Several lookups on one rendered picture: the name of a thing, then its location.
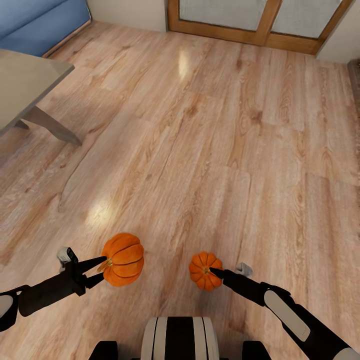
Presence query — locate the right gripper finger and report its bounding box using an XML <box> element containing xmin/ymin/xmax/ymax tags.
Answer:
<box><xmin>210</xmin><ymin>267</ymin><xmax>227</xmax><ymax>279</ymax></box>

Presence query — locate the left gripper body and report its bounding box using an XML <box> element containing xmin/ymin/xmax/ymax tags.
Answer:
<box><xmin>39</xmin><ymin>261</ymin><xmax>86</xmax><ymax>307</ymax></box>

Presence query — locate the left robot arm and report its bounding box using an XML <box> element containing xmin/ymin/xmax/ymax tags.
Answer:
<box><xmin>0</xmin><ymin>246</ymin><xmax>107</xmax><ymax>332</ymax></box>

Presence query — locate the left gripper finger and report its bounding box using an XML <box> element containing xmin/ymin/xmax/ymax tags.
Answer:
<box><xmin>74</xmin><ymin>256</ymin><xmax>107</xmax><ymax>282</ymax></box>
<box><xmin>81</xmin><ymin>272</ymin><xmax>105</xmax><ymax>289</ymax></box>

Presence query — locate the pumpkin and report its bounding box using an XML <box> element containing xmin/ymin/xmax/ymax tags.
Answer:
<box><xmin>96</xmin><ymin>232</ymin><xmax>145</xmax><ymax>287</ymax></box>
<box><xmin>188</xmin><ymin>251</ymin><xmax>225</xmax><ymax>292</ymax></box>

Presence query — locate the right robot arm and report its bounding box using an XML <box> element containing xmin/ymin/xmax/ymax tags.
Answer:
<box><xmin>210</xmin><ymin>262</ymin><xmax>360</xmax><ymax>360</ymax></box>

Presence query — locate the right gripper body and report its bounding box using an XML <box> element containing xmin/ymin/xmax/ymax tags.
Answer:
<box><xmin>223</xmin><ymin>269</ymin><xmax>252</xmax><ymax>298</ymax></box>

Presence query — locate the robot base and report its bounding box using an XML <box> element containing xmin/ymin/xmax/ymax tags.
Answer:
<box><xmin>89</xmin><ymin>340</ymin><xmax>271</xmax><ymax>360</ymax></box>

